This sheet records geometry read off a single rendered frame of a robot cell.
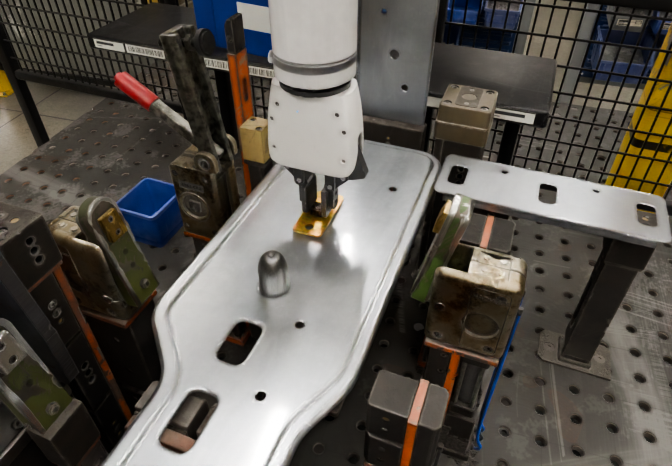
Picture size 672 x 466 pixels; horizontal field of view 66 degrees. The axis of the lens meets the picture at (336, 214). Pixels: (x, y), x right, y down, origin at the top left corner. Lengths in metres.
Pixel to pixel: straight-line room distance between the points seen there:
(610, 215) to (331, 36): 0.43
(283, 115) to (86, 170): 0.90
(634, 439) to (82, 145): 1.33
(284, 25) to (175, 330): 0.31
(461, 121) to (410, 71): 0.11
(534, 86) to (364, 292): 0.53
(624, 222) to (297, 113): 0.43
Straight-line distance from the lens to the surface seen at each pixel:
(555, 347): 0.95
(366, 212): 0.66
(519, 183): 0.75
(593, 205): 0.75
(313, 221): 0.64
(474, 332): 0.59
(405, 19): 0.79
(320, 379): 0.50
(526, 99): 0.90
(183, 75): 0.62
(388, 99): 0.84
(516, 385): 0.89
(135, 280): 0.60
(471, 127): 0.80
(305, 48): 0.50
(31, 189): 1.39
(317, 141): 0.55
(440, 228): 0.52
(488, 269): 0.55
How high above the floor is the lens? 1.42
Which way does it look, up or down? 40 degrees down
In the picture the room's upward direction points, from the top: straight up
